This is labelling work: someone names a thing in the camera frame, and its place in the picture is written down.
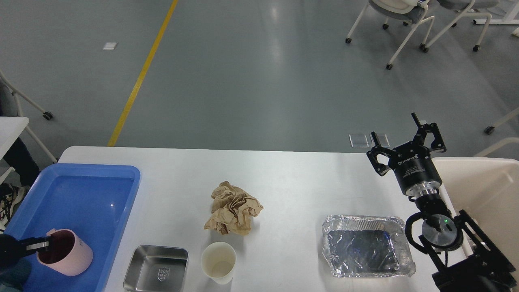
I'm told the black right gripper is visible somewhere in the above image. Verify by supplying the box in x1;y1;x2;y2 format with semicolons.
366;113;447;197

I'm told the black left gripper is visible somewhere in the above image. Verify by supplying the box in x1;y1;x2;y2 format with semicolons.
0;234;51;269

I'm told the pink plastic mug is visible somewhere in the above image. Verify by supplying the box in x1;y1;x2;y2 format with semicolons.
36;229;93;277

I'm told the aluminium foil container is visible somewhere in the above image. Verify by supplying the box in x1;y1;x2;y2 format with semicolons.
322;215;416;278

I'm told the stainless steel square tray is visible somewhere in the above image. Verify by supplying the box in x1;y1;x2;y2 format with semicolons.
123;245;189;292

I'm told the white paper cup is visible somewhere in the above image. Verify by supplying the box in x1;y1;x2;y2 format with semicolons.
201;242;237;285

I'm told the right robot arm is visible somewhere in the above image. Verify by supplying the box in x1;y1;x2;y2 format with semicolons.
367;113;518;292

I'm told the floor outlet plate right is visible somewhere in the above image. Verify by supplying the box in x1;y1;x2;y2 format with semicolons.
369;133;390;148

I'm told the floor outlet plate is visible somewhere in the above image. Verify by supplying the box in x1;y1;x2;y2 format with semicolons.
349;133;371;148
369;133;390;148

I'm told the floor outlet plate left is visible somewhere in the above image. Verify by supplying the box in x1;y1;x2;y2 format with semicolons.
349;133;371;148

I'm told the blue plastic tray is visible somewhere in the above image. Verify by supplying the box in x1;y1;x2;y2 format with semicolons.
6;163;140;292

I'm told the white chair leg with caster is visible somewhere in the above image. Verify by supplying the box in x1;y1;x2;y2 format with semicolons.
483;107;519;135

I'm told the beige plastic bin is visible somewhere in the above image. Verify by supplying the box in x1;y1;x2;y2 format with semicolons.
433;157;519;266

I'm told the white side table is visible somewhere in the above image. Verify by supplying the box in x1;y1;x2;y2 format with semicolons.
0;116;29;159

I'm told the white grey chair left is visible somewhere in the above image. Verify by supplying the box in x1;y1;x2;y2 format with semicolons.
345;0;435;70

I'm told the white grey chair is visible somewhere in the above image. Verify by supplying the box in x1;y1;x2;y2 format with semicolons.
345;0;435;70
419;0;499;52

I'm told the white grey chair right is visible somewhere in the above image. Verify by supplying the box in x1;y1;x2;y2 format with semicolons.
419;0;499;52

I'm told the white desk base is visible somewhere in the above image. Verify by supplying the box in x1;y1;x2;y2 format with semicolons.
477;0;519;26

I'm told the crumpled brown paper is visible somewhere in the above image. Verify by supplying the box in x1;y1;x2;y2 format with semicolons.
204;181;264;236

